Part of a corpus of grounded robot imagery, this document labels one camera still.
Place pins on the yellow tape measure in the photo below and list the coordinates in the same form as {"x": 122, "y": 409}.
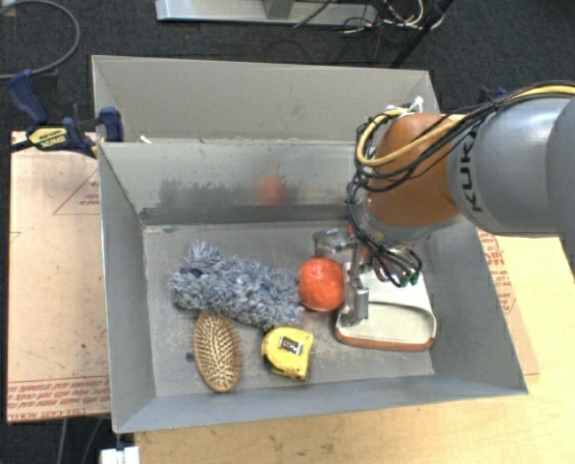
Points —
{"x": 287, "y": 356}

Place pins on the orange ball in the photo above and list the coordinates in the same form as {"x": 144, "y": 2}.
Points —
{"x": 321, "y": 285}

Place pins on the oval wooden hairbrush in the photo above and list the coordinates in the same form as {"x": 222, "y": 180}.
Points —
{"x": 218, "y": 353}

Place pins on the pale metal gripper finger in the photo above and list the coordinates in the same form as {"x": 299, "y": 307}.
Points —
{"x": 331, "y": 240}
{"x": 360, "y": 301}

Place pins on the brown cardboard board, red print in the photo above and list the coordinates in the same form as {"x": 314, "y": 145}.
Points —
{"x": 55, "y": 283}

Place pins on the white dish with brown rim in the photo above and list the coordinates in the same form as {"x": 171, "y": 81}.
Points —
{"x": 398, "y": 319}

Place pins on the blue-grey fluffy duster head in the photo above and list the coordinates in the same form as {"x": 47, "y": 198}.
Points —
{"x": 238, "y": 285}

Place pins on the grey metal bin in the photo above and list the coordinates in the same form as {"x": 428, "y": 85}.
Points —
{"x": 248, "y": 114}

